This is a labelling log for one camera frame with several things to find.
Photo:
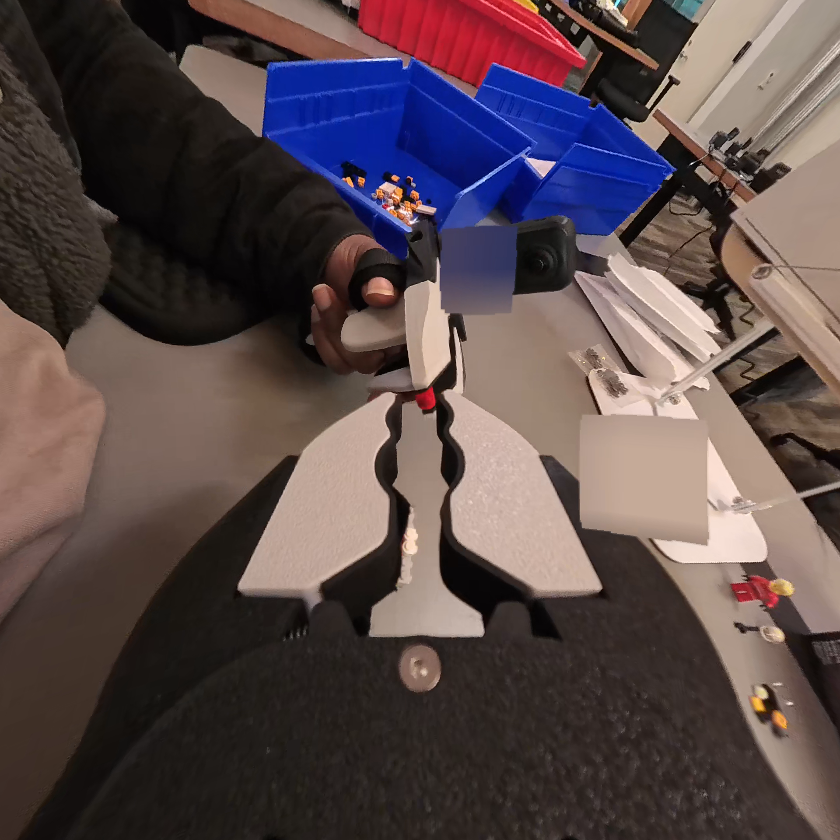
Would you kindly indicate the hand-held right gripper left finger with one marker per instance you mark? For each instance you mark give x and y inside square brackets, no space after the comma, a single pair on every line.
[328,518]

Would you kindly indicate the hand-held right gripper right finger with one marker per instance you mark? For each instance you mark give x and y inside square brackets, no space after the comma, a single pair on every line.
[518,518]

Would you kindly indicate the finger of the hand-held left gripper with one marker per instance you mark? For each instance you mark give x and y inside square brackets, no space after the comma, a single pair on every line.
[426,328]
[459,361]

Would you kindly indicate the small red round lego stud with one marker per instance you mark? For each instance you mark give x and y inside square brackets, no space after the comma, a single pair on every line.
[426,399]

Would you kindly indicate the grey lego plate orange ends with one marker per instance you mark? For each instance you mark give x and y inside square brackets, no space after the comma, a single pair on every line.
[407,572]

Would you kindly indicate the heap of orange lego pieces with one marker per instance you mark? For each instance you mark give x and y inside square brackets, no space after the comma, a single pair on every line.
[397,193]

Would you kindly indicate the white book stand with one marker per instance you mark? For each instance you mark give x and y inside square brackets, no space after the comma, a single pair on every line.
[735,538]

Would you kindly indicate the lego instruction booklet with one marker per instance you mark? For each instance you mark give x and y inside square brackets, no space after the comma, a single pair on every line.
[794,210]

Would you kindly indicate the person's left forearm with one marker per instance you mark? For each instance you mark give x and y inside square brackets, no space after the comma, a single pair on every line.
[197,151]

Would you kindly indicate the red lego minifigure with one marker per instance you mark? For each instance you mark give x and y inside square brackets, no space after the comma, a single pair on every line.
[754,589]

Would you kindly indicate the white lego minifigure helmet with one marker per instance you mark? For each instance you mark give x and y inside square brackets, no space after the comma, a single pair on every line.
[773,634]

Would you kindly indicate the pile of small lego pieces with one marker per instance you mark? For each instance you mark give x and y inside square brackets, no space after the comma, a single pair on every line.
[768,709]

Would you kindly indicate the black lego set box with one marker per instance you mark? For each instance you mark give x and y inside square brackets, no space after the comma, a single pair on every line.
[820,656]

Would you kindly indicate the person's left hand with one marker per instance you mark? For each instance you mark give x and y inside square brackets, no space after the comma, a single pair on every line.
[328,321]

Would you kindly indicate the clear plastic bag dark pieces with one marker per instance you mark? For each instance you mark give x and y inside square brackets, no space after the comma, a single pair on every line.
[604,374]

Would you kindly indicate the black office chair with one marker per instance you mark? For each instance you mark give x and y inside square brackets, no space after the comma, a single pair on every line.
[630,98]

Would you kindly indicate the wooden office desk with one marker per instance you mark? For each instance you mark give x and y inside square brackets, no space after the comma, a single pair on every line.
[695,151]
[610,33]

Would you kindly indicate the red plastic bin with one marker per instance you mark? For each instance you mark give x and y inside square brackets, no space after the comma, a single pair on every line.
[459,33]

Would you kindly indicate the person's pink garment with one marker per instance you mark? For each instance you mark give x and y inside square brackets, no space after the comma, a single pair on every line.
[39,446]

